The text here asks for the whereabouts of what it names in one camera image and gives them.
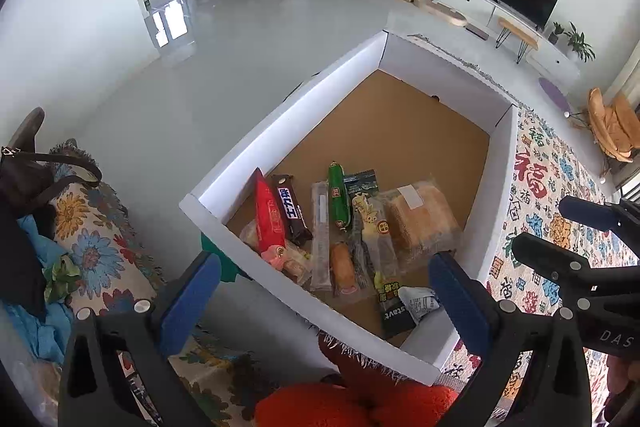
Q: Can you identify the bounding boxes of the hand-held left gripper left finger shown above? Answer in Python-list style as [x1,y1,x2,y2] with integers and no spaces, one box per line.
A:
[57,251,223,427]

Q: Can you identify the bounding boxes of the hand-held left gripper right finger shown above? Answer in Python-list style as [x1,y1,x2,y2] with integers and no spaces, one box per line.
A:
[427,252,593,427]

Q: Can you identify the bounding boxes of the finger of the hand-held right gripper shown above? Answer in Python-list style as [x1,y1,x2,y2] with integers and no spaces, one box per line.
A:
[511,232,640,308]
[558,195,640,235]

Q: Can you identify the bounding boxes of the silver triangular snack packet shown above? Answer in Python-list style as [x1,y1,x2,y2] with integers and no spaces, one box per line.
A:
[400,286,441,323]

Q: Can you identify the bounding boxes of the black snack packet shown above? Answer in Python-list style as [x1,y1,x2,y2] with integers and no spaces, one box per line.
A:
[372,272,418,340]

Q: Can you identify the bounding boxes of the white cardboard box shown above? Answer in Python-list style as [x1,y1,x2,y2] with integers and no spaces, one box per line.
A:
[179,31,520,387]

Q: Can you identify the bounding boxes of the clear bread packet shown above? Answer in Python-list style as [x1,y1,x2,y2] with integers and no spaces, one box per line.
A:
[375,179,463,265]

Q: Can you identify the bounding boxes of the small clear pastry packet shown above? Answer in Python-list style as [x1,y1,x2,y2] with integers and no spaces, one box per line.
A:
[239,224,313,290]

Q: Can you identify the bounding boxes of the red snack packet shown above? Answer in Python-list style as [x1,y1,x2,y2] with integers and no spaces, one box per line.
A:
[252,167,288,260]

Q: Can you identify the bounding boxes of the yellow cartoon snack packet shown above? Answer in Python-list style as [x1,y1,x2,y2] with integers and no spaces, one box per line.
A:
[342,169,401,288]

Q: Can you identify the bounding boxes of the corn sausage packet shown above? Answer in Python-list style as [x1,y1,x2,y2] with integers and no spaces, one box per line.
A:
[327,241,363,303]

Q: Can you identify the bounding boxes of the black chocolate bar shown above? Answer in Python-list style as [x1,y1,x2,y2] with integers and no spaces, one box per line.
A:
[270,174,313,247]

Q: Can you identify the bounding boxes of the long clear snack stick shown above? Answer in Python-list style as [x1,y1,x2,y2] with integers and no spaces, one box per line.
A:
[309,181,335,292]

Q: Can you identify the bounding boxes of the green sausage packet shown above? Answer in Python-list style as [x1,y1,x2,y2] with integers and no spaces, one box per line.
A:
[327,161,351,235]

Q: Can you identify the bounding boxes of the person's right hand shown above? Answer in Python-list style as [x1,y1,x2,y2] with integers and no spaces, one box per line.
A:
[602,352,640,413]

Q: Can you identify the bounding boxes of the green cloth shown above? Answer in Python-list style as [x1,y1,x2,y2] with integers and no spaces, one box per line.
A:
[200,232,251,283]

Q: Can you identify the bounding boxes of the orange lounge chair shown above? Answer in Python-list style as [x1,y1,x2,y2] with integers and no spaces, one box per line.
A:
[587,88,640,162]

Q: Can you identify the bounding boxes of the floral sofa cover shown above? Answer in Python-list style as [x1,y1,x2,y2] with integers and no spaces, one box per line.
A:
[0,139,281,427]

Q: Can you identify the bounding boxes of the purple round mat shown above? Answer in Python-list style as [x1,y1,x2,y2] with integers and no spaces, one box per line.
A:
[537,77,571,108]

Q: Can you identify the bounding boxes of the green ribbon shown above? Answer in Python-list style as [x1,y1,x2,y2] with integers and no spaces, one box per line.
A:
[42,254,83,303]

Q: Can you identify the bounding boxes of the orange fleece clothing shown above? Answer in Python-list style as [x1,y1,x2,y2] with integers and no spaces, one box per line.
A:
[255,332,461,427]

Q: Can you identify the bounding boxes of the blue cloth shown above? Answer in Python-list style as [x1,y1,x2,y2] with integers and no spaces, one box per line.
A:
[0,214,76,365]

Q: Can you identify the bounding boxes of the large potted plant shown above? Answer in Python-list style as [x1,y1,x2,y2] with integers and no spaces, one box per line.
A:
[564,22,597,62]

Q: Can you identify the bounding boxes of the black cloth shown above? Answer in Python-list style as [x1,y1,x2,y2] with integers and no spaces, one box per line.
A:
[0,192,48,318]

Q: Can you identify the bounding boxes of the wooden bench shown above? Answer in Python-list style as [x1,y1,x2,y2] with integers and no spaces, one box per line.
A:
[497,17,540,65]

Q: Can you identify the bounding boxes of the brown handbag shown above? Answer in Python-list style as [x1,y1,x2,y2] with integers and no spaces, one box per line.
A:
[0,107,103,228]

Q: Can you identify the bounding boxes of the round wooden cat scratcher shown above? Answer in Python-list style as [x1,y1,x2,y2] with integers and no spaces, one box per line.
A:
[414,0,468,26]

